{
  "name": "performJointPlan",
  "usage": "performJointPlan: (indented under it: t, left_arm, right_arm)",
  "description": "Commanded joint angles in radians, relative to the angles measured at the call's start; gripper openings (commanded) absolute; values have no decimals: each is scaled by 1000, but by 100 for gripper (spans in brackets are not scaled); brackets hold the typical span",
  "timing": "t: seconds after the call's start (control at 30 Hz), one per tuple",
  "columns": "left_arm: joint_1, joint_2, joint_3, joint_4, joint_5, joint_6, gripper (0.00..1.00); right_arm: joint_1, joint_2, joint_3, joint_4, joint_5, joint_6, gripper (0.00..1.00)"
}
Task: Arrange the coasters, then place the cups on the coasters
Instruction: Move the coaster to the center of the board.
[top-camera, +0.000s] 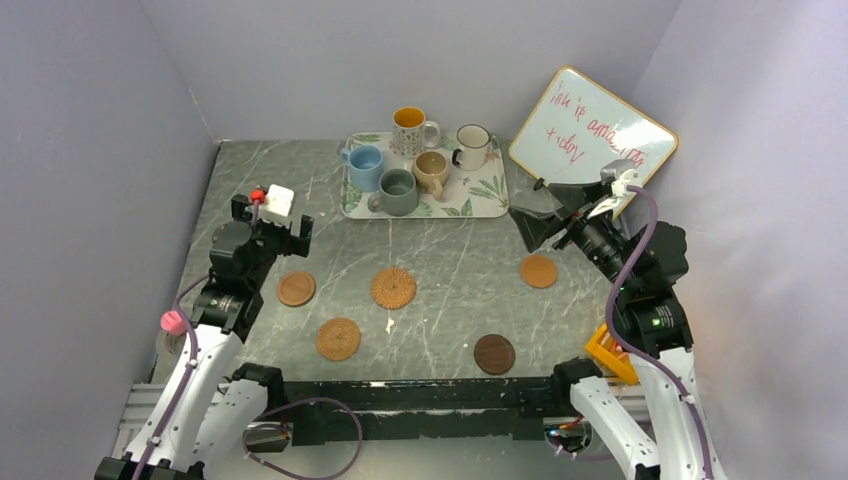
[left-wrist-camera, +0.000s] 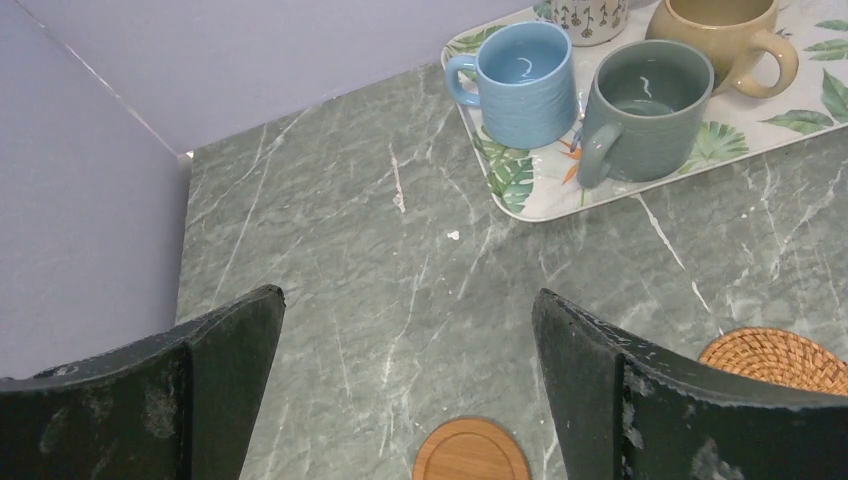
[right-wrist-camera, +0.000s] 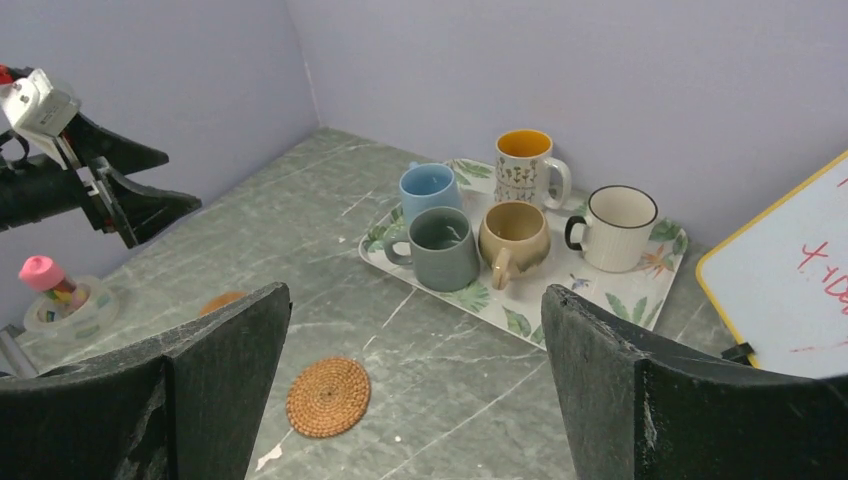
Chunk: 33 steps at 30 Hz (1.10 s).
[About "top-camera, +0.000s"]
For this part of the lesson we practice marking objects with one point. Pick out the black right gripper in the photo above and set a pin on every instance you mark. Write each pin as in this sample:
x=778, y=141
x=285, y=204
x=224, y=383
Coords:
x=574, y=197

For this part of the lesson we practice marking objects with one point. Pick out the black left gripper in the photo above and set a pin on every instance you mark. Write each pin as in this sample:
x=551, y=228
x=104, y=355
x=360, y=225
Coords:
x=290, y=244

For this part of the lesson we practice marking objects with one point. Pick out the beige ceramic mug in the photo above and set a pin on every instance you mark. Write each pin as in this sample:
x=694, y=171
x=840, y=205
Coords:
x=432, y=172

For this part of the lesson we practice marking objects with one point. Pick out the dark brown coaster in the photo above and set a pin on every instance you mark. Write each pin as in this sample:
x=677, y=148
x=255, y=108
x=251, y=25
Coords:
x=494, y=354

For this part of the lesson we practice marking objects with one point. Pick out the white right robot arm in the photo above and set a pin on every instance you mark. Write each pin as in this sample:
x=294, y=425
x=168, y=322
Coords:
x=645, y=318

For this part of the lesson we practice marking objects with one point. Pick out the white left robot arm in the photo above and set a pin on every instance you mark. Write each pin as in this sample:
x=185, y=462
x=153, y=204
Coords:
x=186, y=429

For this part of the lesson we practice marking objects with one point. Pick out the yellow-framed whiteboard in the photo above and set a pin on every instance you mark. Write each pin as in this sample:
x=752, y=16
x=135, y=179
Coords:
x=578, y=126

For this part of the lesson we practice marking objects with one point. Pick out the white mug black rim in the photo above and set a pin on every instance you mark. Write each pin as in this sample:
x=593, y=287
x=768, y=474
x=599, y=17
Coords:
x=473, y=146

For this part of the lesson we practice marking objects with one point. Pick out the light blue mug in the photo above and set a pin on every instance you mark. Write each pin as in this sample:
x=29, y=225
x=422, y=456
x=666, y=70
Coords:
x=365, y=165

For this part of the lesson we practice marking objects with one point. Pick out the leaf-patterned white tray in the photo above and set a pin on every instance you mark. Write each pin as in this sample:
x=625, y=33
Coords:
x=479, y=193

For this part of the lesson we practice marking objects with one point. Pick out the grey-green mug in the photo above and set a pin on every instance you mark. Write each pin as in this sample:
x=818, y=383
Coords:
x=397, y=194

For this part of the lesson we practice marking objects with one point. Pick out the yellow plastic bin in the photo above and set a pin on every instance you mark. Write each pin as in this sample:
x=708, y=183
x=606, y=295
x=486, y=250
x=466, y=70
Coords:
x=611, y=357

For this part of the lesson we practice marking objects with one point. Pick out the pink-capped bottle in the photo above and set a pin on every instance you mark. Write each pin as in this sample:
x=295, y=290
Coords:
x=172, y=323

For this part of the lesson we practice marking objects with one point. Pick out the yellow-inside patterned mug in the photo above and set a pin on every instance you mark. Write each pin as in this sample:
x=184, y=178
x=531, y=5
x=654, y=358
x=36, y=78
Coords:
x=413, y=133

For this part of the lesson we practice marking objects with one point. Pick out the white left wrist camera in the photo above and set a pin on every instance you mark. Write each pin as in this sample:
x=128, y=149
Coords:
x=272, y=204

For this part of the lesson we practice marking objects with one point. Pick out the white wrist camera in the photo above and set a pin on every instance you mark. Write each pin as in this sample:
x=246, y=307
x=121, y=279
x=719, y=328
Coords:
x=616, y=178
x=272, y=204

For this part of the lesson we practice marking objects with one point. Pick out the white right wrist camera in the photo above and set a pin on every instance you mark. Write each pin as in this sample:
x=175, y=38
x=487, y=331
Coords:
x=616, y=178

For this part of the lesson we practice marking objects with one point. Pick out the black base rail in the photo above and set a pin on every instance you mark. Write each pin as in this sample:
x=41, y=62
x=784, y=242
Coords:
x=521, y=408

